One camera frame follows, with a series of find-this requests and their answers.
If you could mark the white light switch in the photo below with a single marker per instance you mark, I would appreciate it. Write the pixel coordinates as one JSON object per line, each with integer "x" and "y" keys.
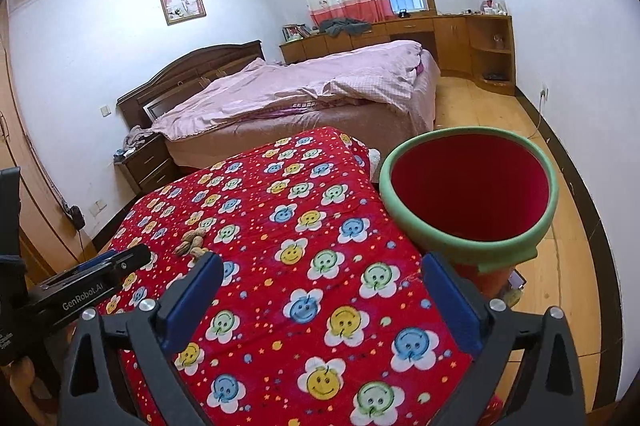
{"x": 105, "y": 110}

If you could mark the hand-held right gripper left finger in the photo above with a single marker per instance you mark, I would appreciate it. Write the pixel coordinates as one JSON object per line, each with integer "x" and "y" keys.
{"x": 192, "y": 301}

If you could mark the dark wooden bed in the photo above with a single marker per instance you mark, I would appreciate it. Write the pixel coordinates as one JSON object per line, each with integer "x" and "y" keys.
{"x": 190, "y": 66}

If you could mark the clear printed plastic bag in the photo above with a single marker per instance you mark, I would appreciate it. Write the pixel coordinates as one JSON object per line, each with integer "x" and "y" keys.
{"x": 515, "y": 291}

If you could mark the white wall outlet with plug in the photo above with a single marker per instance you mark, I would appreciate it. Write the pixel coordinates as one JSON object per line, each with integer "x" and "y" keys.
{"x": 544, "y": 94}

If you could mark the red bin with green rim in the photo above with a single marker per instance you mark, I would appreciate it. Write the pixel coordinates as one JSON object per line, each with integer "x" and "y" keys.
{"x": 470, "y": 186}

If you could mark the small black device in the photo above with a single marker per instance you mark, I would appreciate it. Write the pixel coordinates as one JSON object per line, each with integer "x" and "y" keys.
{"x": 404, "y": 12}

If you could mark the person's left hand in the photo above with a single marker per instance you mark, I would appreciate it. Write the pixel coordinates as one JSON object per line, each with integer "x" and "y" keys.
{"x": 22, "y": 391}

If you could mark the wooden corner shelf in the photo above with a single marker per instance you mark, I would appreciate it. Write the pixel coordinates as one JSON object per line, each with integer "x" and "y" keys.
{"x": 487, "y": 56}

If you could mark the red flower print blanket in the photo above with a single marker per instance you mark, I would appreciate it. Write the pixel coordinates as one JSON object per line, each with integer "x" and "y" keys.
{"x": 310, "y": 216}

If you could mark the long wooden cabinet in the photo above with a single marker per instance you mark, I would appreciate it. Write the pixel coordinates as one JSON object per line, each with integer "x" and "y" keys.
{"x": 450, "y": 36}

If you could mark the grey clothes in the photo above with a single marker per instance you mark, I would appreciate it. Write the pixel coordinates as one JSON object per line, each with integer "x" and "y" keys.
{"x": 345, "y": 26}

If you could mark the pink crumpled cloth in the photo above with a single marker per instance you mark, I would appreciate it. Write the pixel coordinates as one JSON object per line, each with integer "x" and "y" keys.
{"x": 137, "y": 136}

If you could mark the dark wooden nightstand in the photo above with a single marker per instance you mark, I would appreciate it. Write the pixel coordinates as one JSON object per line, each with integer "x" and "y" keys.
{"x": 147, "y": 166}

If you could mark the black power adapter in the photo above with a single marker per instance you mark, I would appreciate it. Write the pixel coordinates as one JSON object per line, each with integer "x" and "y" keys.
{"x": 76, "y": 217}

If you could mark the row of books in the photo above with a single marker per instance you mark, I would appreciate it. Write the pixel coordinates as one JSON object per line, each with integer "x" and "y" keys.
{"x": 296, "y": 32}

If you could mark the white double wall socket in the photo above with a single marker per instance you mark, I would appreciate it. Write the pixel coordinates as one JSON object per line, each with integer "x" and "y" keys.
{"x": 100, "y": 206}

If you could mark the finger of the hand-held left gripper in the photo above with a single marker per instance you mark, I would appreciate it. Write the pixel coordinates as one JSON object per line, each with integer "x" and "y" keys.
{"x": 90, "y": 281}

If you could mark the pile of peanuts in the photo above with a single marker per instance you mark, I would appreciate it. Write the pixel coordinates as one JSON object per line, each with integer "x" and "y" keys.
{"x": 192, "y": 243}

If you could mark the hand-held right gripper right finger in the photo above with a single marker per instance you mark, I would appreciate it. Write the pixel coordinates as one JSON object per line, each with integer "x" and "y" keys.
{"x": 450, "y": 306}

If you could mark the group of toiletry bottles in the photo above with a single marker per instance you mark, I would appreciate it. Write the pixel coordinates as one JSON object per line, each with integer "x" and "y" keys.
{"x": 494, "y": 7}

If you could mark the pink duvet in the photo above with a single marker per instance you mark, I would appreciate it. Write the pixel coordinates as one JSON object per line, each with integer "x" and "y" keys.
{"x": 300, "y": 91}

